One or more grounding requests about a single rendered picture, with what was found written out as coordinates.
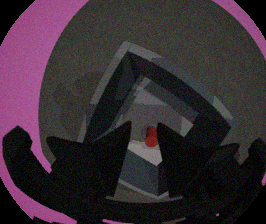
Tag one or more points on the red peg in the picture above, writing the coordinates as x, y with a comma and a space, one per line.
151, 137

